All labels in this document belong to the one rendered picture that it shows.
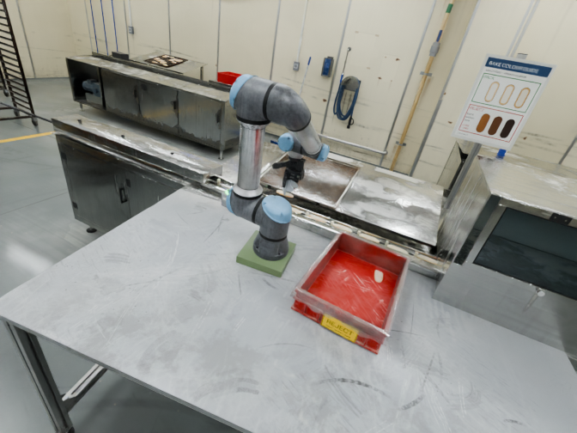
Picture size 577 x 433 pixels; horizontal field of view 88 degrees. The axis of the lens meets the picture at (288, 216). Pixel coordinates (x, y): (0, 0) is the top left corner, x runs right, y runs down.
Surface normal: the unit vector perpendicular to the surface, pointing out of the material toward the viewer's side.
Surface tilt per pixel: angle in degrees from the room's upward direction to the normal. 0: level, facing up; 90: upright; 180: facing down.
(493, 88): 90
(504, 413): 0
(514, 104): 90
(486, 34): 90
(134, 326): 0
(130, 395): 0
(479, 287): 90
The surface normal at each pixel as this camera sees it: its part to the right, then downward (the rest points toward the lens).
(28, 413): 0.16, -0.85
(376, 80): -0.42, 0.40
